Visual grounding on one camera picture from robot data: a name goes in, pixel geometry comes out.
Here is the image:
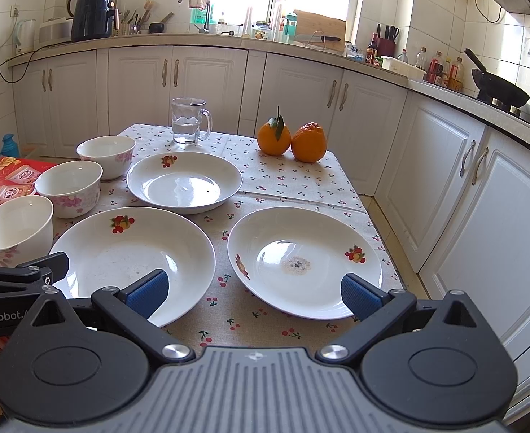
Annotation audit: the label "white floral bowl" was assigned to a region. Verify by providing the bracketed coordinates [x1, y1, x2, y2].
[0, 194, 53, 267]
[35, 160, 104, 219]
[76, 136, 136, 181]

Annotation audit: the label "white plate with stain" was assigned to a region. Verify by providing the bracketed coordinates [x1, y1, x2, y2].
[228, 207, 383, 320]

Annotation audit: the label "white kitchen cabinets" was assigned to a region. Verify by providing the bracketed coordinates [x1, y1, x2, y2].
[12, 40, 530, 421]

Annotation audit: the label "kitchen faucet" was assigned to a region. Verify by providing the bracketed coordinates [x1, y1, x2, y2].
[178, 0, 211, 33]

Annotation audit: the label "red snack box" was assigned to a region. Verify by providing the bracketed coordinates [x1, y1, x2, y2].
[0, 155, 58, 262]

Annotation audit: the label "teal thermos bottle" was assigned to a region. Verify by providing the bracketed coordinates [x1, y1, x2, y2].
[0, 133, 20, 158]

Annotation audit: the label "cherry print tablecloth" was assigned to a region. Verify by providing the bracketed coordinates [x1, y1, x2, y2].
[46, 125, 400, 352]

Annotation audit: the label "bumpy orange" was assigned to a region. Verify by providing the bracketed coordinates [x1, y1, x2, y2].
[291, 122, 327, 163]

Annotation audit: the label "glass water mug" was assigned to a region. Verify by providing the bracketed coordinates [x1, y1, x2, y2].
[171, 98, 213, 145]

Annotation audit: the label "orange with leaf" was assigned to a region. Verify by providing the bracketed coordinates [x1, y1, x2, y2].
[257, 106, 291, 157]

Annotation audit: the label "black wok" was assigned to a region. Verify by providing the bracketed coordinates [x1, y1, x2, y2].
[464, 48, 529, 108]

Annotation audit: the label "red knife block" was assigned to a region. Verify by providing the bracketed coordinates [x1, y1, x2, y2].
[377, 25, 399, 57]

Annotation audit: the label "white electric kettle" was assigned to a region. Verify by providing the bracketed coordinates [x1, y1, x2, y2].
[14, 19, 36, 55]

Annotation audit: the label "black air fryer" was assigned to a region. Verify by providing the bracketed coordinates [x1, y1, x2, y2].
[66, 0, 119, 42]

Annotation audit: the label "wooden cutting board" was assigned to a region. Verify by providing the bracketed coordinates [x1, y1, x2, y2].
[294, 10, 346, 53]

